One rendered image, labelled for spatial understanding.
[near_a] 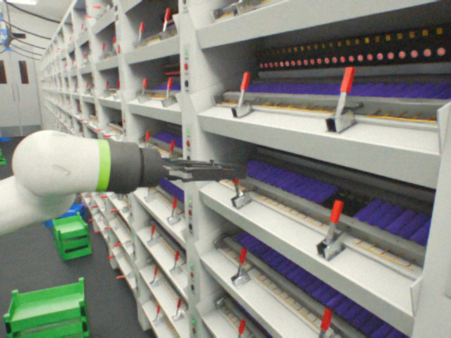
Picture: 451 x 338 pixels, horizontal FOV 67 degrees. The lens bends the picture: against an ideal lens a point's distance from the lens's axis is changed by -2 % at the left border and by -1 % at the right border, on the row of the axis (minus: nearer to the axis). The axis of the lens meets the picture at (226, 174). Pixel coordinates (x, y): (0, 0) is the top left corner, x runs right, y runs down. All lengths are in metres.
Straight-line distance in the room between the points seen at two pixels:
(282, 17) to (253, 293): 0.57
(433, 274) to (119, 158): 0.47
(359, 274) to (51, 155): 0.49
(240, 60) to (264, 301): 0.60
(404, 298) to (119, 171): 0.46
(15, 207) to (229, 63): 0.59
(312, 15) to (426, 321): 0.43
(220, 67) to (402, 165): 0.58
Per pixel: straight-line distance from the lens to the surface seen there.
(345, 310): 0.73
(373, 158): 0.48
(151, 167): 0.62
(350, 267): 0.56
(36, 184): 0.59
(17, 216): 0.70
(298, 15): 0.59
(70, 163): 0.58
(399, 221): 0.60
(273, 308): 0.78
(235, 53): 0.93
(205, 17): 0.90
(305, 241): 0.62
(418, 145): 0.45
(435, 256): 0.45
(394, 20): 0.71
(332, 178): 0.74
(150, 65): 1.57
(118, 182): 0.61
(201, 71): 0.89
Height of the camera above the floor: 1.22
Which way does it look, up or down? 15 degrees down
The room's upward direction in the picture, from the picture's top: straight up
